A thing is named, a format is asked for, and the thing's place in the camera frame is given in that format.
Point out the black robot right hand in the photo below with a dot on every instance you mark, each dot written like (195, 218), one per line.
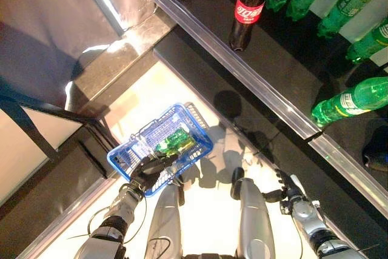
(291, 190)

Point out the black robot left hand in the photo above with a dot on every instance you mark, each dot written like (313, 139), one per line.
(148, 171)

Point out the blue plastic shopping basket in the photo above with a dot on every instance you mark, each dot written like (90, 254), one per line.
(121, 162)

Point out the Coca-Cola bottle red cap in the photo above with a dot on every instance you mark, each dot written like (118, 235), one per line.
(248, 10)

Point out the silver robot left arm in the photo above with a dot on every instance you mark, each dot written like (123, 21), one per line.
(121, 210)

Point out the white flat tag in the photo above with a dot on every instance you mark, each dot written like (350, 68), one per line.
(297, 181)

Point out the silver robot right leg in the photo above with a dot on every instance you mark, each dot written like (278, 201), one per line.
(254, 219)

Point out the silver robot leg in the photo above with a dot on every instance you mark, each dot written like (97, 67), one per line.
(254, 219)
(165, 219)

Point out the silver robot left leg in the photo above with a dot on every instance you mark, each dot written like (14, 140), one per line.
(165, 219)

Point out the black framed display cabinet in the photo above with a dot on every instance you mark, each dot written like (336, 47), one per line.
(60, 186)

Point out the glossy dark floor plinth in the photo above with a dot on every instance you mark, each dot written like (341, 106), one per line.
(121, 55)

